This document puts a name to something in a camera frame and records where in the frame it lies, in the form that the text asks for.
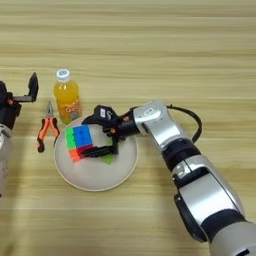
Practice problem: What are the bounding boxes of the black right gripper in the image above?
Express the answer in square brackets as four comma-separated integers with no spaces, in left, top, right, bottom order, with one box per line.
[79,112,141,159]

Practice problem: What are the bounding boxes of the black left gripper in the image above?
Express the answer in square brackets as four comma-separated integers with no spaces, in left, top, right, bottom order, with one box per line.
[0,72,40,130]

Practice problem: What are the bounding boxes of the multicolour puzzle cube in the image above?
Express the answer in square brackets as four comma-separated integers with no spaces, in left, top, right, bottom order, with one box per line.
[64,124,95,164]

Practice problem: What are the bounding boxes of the orange juice bottle white cap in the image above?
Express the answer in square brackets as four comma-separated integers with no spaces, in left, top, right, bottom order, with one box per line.
[53,68,83,126]

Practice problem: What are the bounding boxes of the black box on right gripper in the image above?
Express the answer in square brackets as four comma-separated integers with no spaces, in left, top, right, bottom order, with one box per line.
[94,104,120,127]

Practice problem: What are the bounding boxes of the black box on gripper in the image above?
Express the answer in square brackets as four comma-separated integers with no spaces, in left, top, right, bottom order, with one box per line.
[94,104,120,127]
[0,80,9,100]

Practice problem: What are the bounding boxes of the green rectangular block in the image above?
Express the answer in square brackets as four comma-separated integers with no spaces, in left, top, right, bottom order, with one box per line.
[99,137,116,165]

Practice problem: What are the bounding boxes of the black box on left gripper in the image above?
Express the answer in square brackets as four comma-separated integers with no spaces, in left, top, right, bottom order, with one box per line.
[0,80,9,100]

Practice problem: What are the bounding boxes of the round beige plate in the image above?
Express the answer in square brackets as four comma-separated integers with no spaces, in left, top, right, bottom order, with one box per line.
[53,114,139,193]

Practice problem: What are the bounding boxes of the orange black handled pliers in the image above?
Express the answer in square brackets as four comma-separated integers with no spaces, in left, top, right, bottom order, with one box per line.
[36,100,61,154]

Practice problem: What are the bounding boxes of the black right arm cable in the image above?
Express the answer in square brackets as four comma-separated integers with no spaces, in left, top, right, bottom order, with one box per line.
[166,104,204,145]

